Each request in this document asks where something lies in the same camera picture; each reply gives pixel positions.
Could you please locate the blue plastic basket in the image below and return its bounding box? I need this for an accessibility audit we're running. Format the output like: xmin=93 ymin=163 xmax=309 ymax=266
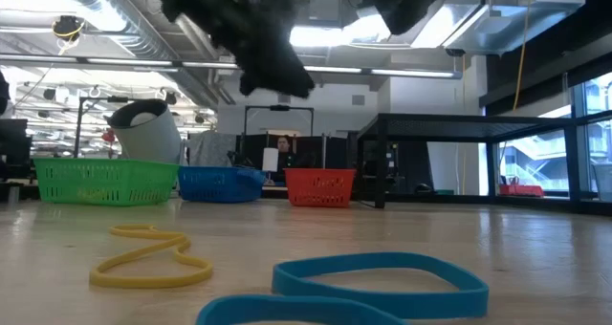
xmin=177 ymin=165 xmax=267 ymax=205

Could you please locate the red plastic basket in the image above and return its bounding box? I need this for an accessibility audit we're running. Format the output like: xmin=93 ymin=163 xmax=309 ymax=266
xmin=284 ymin=167 xmax=358 ymax=208

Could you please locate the yellow rubber band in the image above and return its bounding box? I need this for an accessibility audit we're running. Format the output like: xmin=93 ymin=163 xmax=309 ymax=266
xmin=89 ymin=223 xmax=215 ymax=290

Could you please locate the light blue rubber band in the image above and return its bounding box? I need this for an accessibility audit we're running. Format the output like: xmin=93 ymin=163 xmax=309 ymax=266
xmin=271 ymin=251 xmax=491 ymax=321
xmin=194 ymin=293 xmax=405 ymax=325

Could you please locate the white desk lamp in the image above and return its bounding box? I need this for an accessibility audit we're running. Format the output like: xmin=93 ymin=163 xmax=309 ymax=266
xmin=107 ymin=98 xmax=190 ymax=192

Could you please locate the long ceiling light strip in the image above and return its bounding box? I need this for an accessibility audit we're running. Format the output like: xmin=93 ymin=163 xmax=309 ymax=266
xmin=0 ymin=53 xmax=456 ymax=79

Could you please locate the grey ceiling box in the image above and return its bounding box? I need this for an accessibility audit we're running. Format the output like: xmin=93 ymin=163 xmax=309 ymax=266
xmin=308 ymin=0 xmax=342 ymax=22

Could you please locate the person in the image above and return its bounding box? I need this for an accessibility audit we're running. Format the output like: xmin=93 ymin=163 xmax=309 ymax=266
xmin=273 ymin=134 xmax=301 ymax=183

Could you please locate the grey fabric cover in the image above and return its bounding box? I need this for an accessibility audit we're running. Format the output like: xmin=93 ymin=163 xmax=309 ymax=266
xmin=188 ymin=129 xmax=239 ymax=168

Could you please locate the black mesh shelf riser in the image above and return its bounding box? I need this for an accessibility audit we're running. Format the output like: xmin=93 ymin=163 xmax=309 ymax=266
xmin=356 ymin=112 xmax=582 ymax=209

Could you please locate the black stand pole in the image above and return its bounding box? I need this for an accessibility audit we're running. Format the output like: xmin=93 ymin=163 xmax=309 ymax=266
xmin=74 ymin=95 xmax=130 ymax=159

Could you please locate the green plastic basket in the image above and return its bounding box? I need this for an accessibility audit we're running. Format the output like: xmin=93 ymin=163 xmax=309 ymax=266
xmin=33 ymin=157 xmax=181 ymax=207

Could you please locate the red toolbox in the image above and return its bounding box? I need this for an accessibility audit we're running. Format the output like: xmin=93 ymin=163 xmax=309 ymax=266
xmin=498 ymin=184 xmax=546 ymax=198

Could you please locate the black monitor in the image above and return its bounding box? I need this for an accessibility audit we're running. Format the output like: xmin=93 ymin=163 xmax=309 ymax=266
xmin=0 ymin=118 xmax=31 ymax=181

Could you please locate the black gantry frame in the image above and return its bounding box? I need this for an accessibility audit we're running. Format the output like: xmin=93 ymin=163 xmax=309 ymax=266
xmin=243 ymin=104 xmax=316 ymax=136

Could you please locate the yellow hanging cord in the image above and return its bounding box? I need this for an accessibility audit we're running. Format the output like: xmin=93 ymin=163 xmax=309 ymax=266
xmin=512 ymin=0 xmax=532 ymax=114

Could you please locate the ceiling cord reel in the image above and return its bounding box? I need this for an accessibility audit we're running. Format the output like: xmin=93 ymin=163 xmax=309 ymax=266
xmin=51 ymin=14 xmax=87 ymax=43

